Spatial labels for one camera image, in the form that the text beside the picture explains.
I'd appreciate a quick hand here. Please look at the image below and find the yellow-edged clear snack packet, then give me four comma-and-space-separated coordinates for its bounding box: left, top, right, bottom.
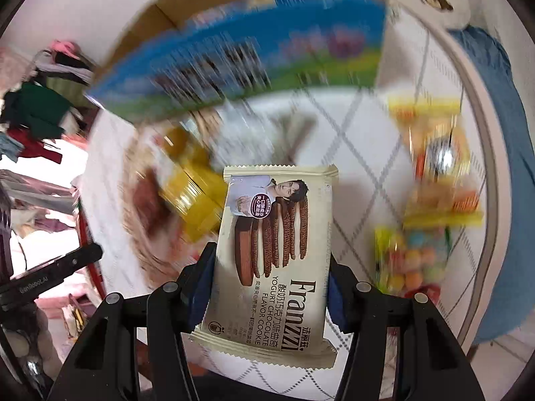
387, 95, 486, 228

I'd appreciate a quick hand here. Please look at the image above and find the beige chocolate cookie packet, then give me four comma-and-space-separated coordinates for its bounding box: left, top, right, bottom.
189, 164, 339, 369

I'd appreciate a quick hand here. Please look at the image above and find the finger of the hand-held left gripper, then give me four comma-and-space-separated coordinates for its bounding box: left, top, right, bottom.
39, 243, 104, 281

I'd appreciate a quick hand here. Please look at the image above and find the clear packet of colourful candy balls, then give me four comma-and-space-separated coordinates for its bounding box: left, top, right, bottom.
374, 223, 450, 301

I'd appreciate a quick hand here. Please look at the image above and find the blue blanket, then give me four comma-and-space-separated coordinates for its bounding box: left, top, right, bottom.
449, 25, 535, 345

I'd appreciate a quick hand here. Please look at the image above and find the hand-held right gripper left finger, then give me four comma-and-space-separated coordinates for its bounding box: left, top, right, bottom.
59, 242, 218, 401

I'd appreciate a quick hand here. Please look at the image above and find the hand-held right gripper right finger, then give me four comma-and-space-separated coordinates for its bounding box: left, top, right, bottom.
328, 255, 475, 401

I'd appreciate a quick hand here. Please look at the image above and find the yellow snack packet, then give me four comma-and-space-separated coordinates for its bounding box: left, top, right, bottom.
159, 127, 230, 243

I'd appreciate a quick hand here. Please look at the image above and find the cardboard box with blue print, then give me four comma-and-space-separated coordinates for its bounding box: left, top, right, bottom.
86, 0, 389, 124

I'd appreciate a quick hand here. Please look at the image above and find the pile of clothes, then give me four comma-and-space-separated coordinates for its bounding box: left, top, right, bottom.
0, 39, 99, 235

